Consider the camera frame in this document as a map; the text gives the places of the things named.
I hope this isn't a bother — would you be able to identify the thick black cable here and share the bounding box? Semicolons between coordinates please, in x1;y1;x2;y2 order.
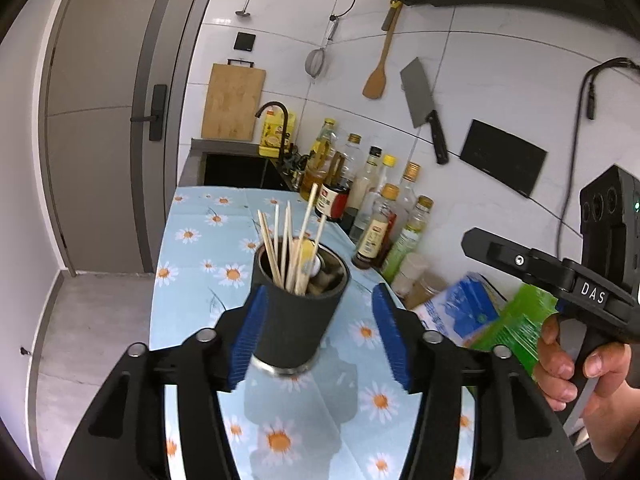
556;57;640;233

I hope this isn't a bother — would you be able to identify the wooden spatula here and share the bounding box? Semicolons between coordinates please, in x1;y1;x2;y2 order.
362;0;404;101

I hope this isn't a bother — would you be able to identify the metal mesh strainer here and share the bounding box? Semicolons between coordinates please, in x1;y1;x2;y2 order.
304;16;341;80

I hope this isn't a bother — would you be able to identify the black faucet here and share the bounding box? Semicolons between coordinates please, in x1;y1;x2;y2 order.
255;102;292;171

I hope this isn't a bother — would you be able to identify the bunch of wooden chopsticks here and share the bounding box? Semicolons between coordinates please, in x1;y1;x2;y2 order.
257;182;328;296

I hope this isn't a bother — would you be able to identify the black rectangular wall panel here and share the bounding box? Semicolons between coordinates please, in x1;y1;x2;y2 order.
459;119;549;198

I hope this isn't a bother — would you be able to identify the black door handle lock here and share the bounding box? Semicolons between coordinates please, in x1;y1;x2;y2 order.
131;84;168;142

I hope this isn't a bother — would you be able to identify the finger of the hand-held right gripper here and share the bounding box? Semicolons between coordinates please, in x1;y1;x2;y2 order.
460;226;577;295

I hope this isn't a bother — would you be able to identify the blue and white bag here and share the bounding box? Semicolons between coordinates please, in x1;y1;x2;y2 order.
412;272;503;348

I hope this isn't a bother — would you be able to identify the dark kitchen sink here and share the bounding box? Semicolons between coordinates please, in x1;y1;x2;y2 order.
180;137;301;192

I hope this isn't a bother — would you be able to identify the green plastic bag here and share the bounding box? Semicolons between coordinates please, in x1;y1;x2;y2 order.
470;282;561;381

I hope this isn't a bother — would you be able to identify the row of condiment bottles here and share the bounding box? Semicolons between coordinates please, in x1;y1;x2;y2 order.
290;118;436;286

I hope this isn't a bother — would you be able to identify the wooden cutting board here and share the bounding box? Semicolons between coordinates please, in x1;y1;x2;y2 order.
201;59;267;142

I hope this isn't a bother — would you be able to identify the brown spice jar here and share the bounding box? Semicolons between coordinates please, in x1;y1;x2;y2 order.
405;272;453;311

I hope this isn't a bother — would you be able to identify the yellow labelled bottle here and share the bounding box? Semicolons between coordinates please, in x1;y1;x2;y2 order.
258;110;297;157

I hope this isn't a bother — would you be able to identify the blue daisy tablecloth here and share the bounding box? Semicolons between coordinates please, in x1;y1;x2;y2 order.
149;186;476;480

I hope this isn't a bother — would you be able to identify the person's right hand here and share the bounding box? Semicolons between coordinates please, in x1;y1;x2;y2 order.
534;311;640;464

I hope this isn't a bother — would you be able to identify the grey door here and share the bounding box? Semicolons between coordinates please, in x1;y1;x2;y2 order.
45;0;201;276

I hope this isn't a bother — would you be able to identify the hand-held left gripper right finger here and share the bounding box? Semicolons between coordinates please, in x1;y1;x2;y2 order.
371;282;586;480

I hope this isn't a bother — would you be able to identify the black utensil holder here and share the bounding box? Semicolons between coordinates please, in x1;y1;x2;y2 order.
249;240;351;377

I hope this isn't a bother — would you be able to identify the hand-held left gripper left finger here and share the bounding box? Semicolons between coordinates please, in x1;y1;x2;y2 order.
55;285;268;480

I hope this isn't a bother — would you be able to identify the clear jar white lid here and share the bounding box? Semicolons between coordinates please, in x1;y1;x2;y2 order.
390;252;431;298

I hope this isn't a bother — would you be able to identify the cleaver with black handle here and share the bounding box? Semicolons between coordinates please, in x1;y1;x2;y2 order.
400;57;450;166

